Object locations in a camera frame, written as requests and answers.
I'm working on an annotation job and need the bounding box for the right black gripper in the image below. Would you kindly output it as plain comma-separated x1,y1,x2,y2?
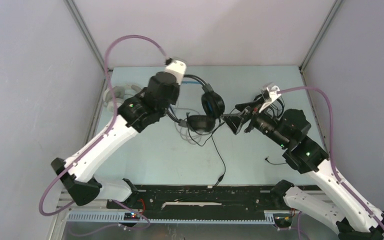
219,96,289,148

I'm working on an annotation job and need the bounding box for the black headset with blue band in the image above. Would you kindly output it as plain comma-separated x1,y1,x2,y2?
179,74,227,188

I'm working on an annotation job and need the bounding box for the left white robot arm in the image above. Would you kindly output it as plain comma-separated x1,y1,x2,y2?
51,70,185,208

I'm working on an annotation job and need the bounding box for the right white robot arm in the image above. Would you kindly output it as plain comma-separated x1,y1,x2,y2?
222,96,384,240

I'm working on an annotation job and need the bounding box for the small black on-ear headphones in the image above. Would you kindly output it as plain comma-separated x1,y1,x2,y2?
264,98,287,166

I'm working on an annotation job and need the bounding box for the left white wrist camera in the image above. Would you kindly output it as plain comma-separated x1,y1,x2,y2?
164,58,187,84

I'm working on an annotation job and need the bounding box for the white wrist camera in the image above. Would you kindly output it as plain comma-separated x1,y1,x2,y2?
258,82,282,113
164,58,187,84

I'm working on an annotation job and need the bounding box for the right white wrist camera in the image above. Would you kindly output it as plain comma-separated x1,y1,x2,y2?
258,82,282,113

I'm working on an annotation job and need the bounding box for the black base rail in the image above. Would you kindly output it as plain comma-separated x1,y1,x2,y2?
123,185,298,221

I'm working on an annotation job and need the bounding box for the left aluminium frame post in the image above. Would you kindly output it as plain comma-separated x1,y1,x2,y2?
63,0,106,71

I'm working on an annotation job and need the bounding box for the aluminium frame post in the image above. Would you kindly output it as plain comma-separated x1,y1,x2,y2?
299,0,345,74
63,0,106,71

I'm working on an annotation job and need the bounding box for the right aluminium frame post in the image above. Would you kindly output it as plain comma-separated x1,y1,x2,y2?
299,0,345,74

